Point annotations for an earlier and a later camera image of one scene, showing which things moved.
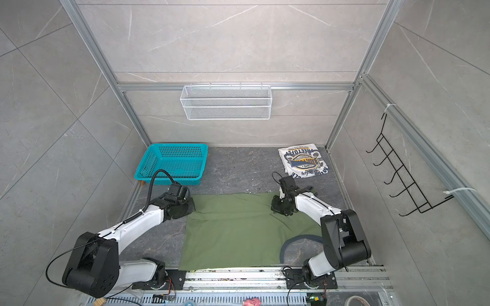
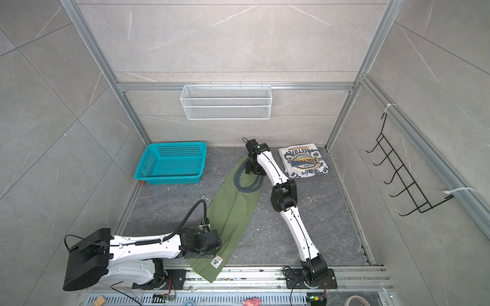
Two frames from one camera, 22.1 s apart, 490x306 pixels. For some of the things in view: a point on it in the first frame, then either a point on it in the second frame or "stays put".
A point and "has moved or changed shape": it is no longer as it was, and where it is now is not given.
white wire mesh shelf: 226,102 stays put
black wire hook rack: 420,203 stays put
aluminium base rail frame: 262,287 stays put
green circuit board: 316,299 stays put
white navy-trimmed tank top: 303,160 stays put
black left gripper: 192,208 to 213,255
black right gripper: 276,208 to 249,169
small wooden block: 99,301 stays put
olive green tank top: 232,231 has moved or changed shape
